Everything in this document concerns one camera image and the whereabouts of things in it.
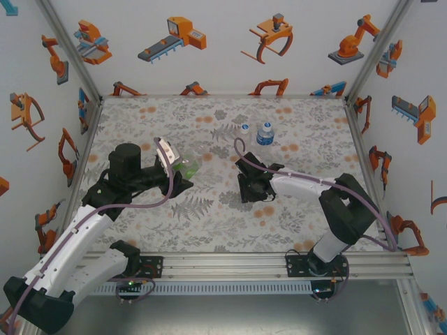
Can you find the aluminium front mounting rail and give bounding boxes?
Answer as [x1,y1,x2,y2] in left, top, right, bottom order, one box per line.
[75,251,415,282]

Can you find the aluminium frame leg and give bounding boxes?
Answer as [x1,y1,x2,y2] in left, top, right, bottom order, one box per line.
[397,278,432,335]

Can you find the green label plastic bottle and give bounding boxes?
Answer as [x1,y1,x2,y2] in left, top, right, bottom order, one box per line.
[171,146,210,182]

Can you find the grey metal lower panel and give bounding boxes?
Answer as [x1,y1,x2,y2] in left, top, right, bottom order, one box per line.
[69,295,409,335]

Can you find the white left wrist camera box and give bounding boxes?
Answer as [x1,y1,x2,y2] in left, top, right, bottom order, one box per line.
[153,137,181,168]

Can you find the aluminium back frame rail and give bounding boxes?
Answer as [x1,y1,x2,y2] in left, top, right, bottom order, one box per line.
[101,93,347,100]

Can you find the blue label plastic bottle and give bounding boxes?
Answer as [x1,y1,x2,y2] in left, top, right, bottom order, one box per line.
[256,126,276,146]

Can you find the clear unlabelled plastic bottle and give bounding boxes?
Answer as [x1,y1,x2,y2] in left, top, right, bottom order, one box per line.
[237,131,256,154]

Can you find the grey slotted cable duct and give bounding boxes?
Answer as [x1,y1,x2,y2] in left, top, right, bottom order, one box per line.
[94,281,312,296]

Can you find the aluminium corner frame post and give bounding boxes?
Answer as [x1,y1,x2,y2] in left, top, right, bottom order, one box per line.
[344,0,416,105]
[34,0,105,105]

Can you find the grey fern patterned table mat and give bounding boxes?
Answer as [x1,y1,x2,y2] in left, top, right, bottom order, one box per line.
[57,96,390,253]

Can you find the aluminium side frame rail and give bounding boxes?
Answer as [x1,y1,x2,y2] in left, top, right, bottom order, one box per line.
[57,97,105,245]
[344,97,392,251]

